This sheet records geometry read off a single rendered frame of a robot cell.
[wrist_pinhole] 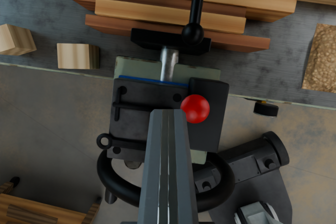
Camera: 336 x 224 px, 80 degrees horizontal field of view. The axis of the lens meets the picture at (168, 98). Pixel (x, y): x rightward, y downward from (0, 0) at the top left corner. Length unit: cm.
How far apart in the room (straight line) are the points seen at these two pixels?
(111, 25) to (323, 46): 30
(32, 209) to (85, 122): 57
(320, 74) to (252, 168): 92
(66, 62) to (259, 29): 29
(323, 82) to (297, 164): 122
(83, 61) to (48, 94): 116
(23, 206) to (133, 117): 139
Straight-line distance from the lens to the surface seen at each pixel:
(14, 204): 161
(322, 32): 39
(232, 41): 27
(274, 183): 136
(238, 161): 120
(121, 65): 27
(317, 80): 38
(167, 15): 26
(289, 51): 37
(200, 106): 21
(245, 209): 125
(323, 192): 176
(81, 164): 151
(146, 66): 27
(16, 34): 37
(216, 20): 26
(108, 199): 44
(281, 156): 127
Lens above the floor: 123
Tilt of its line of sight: 81 degrees down
